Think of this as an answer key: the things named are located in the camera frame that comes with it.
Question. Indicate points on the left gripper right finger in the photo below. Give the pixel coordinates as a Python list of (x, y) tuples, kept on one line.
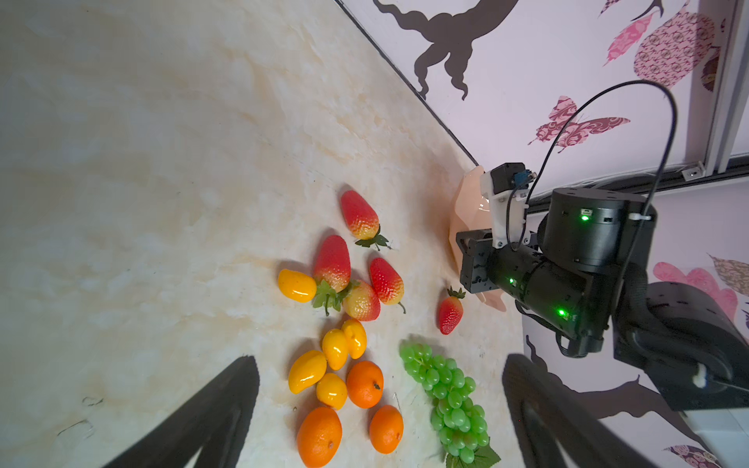
[(551, 428)]

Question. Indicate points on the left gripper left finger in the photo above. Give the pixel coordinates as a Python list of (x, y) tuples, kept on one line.
[(211, 428)]

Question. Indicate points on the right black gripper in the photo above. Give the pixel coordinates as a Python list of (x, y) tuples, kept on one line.
[(476, 247)]

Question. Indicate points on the pink leaf-shaped bowl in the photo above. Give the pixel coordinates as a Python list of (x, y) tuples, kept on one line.
[(470, 211)]

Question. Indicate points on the green grape bunch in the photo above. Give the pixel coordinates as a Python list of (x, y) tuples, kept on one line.
[(460, 424)]

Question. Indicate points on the large orange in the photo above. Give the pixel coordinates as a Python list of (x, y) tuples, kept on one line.
[(319, 437)]

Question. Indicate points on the small orange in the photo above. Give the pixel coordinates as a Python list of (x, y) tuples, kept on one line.
[(365, 384)]

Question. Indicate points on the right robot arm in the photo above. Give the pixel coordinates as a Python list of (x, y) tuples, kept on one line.
[(587, 276)]

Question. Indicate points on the lone red strawberry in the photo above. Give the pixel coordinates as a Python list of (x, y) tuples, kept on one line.
[(450, 311)]

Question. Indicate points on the right cluster red strawberry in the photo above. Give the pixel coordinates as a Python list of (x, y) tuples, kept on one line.
[(388, 285)]

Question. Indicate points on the yellow kumquat lower left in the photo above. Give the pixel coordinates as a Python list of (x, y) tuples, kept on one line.
[(307, 371)]

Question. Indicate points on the yellow kumquat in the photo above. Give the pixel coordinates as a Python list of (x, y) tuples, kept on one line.
[(335, 348), (307, 371), (297, 286), (356, 338), (331, 391)]

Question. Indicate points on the top red strawberry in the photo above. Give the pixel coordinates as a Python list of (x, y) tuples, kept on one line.
[(362, 221)]

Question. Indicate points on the yellow kumquat bottom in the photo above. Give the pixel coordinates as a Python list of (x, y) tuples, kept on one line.
[(331, 391)]

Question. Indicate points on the pale red strawberry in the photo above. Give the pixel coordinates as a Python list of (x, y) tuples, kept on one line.
[(361, 302)]

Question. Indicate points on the yellow kumquat upper left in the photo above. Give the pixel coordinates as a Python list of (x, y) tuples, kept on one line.
[(335, 348)]

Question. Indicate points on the red strawberry with leaves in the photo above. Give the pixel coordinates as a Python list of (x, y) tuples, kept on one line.
[(332, 274)]

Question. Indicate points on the yellow kumquat upper right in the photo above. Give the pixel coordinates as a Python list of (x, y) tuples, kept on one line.
[(356, 338)]

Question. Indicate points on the far left yellow kumquat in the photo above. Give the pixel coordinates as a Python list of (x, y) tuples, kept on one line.
[(297, 286)]

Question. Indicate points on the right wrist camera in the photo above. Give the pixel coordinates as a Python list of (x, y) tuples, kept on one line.
[(507, 188)]

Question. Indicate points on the back aluminium rail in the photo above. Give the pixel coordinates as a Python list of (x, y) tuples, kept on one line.
[(717, 121)]

